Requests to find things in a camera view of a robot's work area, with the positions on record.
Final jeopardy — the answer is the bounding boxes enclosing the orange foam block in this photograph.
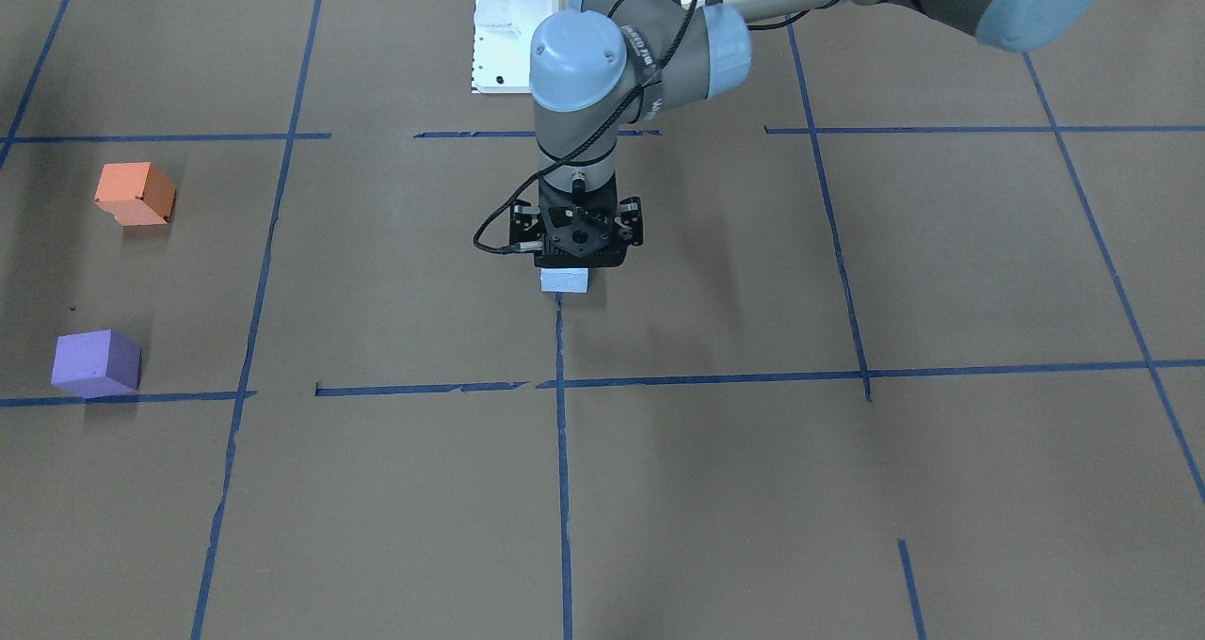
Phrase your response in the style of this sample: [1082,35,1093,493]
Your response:
[93,162,177,227]

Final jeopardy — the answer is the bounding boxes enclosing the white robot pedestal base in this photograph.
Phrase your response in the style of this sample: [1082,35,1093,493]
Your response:
[471,0,564,95]

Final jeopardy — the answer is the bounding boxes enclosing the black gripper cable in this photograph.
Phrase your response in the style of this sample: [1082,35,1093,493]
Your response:
[474,0,725,257]

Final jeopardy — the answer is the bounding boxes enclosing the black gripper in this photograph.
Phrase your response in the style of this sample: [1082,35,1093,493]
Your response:
[509,171,643,268]

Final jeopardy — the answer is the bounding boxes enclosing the light blue foam block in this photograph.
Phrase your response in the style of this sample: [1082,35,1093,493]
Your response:
[539,268,590,294]

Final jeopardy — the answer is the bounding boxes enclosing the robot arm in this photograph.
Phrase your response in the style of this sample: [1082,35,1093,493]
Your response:
[474,0,1097,268]

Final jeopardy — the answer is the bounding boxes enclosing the purple foam block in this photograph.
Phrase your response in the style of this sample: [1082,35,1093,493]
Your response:
[51,328,141,399]

